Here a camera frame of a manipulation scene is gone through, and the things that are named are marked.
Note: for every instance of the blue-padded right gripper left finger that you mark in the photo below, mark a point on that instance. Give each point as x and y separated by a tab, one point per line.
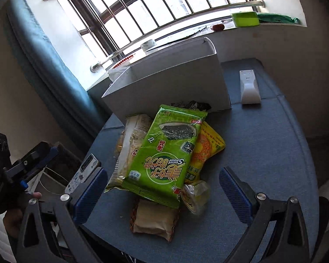
37	241

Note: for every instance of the white remote control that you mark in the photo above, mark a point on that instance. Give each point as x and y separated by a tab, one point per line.
250	94

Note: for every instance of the beige cracker packet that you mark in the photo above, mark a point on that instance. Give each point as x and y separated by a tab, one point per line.
154	219

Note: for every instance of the yellow orange snack bag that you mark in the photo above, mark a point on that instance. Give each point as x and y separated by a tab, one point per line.
208	143

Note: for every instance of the metal window guard bars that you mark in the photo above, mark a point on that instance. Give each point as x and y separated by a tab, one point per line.
119	26

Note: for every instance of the black yellow snack bag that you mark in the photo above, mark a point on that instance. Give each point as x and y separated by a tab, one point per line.
193	105

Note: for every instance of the green round container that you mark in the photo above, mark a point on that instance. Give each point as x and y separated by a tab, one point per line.
245	19

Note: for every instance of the white storage box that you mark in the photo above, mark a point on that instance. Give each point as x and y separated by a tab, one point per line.
185	72

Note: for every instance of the clear jelly cup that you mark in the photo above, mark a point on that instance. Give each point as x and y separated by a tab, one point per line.
195	196

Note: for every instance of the tape roll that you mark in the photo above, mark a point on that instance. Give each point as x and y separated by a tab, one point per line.
149	44

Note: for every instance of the blue cushion mat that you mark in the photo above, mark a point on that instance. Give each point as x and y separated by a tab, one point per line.
265	147

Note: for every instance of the green seaweed snack bag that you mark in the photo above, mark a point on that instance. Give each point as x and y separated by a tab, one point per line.
158	170

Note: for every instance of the smartphone with white case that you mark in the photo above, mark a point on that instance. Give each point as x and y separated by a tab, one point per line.
85	170

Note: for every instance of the teal curtain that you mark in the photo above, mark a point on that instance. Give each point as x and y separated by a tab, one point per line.
72	107

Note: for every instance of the red small object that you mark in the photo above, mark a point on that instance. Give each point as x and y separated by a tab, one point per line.
218	27

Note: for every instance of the white striped snack bag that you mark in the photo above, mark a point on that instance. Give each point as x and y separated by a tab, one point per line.
128	145

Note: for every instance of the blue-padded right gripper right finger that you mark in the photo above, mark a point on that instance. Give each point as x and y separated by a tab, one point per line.
289	239

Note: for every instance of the red beaded stick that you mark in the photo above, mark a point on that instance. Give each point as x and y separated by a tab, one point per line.
126	61

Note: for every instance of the left hand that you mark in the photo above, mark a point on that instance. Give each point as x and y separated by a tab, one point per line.
13	219

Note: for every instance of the tissue pack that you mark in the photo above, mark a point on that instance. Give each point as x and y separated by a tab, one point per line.
114	73

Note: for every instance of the green plastic bag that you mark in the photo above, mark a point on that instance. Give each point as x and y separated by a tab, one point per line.
277	18

